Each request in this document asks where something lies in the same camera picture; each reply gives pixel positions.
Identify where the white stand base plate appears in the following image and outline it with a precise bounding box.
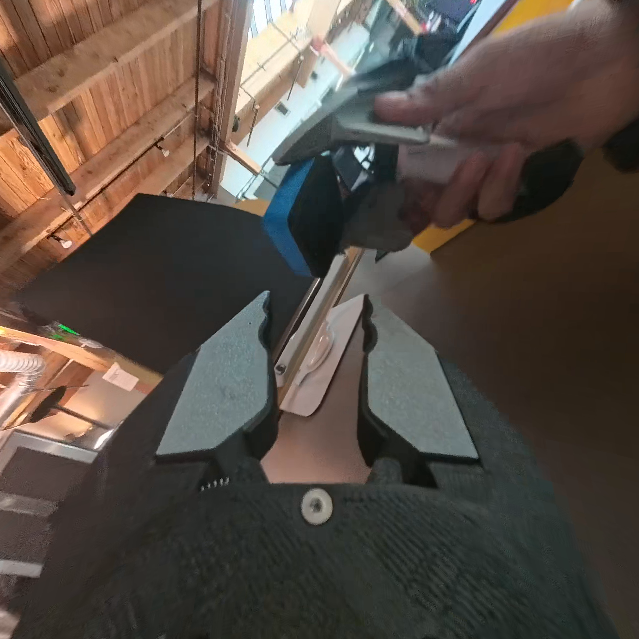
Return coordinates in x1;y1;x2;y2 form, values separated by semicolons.
279;294;366;416

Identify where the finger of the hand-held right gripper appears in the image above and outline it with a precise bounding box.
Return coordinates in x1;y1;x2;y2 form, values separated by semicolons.
273;107;432;166
339;190;416;264

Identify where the person's right hand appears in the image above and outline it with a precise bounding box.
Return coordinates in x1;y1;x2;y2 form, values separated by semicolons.
373;0;639;230

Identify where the yellow plastic bin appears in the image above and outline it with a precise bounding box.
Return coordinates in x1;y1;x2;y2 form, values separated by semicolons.
413;0;575;256

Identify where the silver air duct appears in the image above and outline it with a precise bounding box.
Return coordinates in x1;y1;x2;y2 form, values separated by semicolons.
0;348;47;431

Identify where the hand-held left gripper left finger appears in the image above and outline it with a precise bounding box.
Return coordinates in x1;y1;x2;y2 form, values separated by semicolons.
156;291;279;462

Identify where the blue black whiteboard eraser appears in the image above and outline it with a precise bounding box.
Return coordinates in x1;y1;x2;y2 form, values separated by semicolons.
263;157;346;279

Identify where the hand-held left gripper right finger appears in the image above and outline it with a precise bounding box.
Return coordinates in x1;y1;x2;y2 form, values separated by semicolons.
357;295;481;463

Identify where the black ceiling track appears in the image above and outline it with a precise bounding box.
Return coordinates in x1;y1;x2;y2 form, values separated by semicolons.
0;55;77;196

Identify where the black wood-edged display panel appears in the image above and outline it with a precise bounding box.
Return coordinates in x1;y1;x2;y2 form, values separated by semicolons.
15;194;320;375

